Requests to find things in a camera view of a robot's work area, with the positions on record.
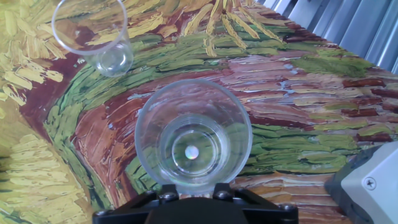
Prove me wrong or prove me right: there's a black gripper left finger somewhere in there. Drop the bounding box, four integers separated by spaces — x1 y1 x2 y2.
92 184 180 224

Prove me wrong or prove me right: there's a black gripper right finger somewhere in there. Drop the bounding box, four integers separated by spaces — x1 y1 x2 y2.
213 182 299 224

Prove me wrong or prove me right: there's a clear plastic cup with water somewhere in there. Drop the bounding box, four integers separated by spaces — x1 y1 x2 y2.
134 78 253 195

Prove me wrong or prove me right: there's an empty clear plastic cup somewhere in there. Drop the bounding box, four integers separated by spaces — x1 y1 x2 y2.
51 0 134 78

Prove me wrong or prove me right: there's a grey box with red button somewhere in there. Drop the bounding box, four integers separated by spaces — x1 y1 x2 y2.
325 141 398 224

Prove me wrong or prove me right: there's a Van Gogh painting print cloth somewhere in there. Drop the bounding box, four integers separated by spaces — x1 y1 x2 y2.
0 0 398 224

